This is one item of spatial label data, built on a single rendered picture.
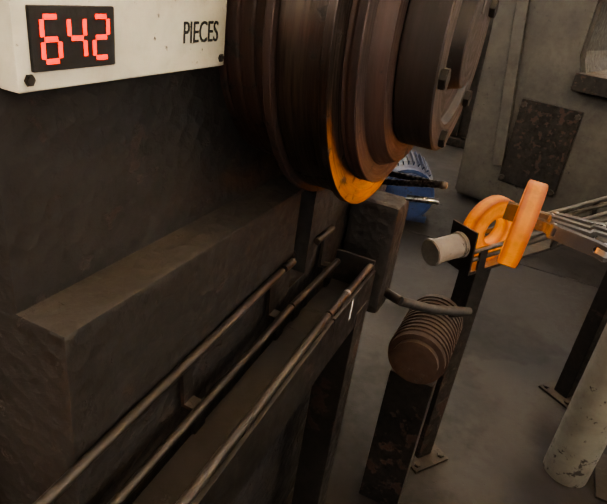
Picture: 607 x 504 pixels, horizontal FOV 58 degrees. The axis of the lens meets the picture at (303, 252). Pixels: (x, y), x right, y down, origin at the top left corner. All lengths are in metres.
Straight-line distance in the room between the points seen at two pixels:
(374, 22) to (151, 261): 0.33
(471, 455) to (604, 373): 0.44
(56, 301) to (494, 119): 3.21
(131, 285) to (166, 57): 0.22
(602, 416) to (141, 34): 1.42
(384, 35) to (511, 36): 2.90
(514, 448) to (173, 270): 1.41
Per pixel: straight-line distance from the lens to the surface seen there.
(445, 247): 1.19
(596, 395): 1.60
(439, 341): 1.17
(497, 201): 1.26
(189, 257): 0.60
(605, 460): 1.93
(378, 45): 0.60
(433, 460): 1.66
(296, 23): 0.57
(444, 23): 0.61
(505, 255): 0.97
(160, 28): 0.54
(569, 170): 3.46
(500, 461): 1.76
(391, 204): 1.03
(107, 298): 0.53
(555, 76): 3.43
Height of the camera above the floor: 1.16
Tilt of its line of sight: 27 degrees down
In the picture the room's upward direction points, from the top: 8 degrees clockwise
